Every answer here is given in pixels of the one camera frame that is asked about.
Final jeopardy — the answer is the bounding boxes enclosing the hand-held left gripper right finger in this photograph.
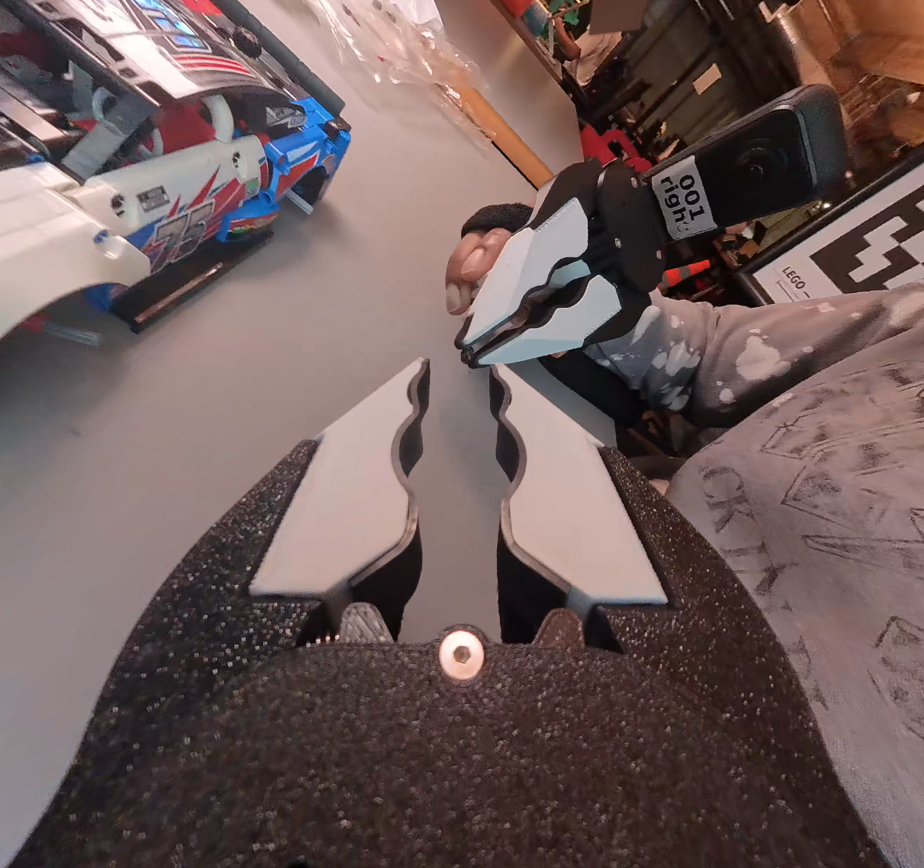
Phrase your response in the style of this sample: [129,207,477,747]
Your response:
[489,365,670,643]

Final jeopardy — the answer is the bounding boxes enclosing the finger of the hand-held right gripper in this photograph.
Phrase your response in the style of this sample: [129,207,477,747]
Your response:
[464,278,622,369]
[455,199,590,351]

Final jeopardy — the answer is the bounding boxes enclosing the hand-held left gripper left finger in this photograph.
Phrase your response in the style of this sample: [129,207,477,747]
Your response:
[247,357,433,643]

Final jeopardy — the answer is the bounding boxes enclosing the toy brick race car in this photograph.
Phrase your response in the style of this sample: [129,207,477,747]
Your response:
[0,0,353,346]

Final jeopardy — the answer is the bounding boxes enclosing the person's right forearm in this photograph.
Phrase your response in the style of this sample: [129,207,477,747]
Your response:
[585,282,924,430]

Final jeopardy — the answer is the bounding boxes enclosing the person's right hand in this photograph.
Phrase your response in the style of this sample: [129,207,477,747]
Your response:
[445,226,526,317]

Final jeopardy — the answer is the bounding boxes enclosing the marker pattern poster board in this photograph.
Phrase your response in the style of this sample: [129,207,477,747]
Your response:
[736,161,924,307]

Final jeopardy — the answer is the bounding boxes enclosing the person's grey printed clothing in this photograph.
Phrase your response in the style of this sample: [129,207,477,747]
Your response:
[664,319,924,868]

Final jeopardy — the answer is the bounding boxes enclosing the clear plastic bags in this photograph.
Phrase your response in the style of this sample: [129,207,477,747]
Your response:
[285,0,501,156]

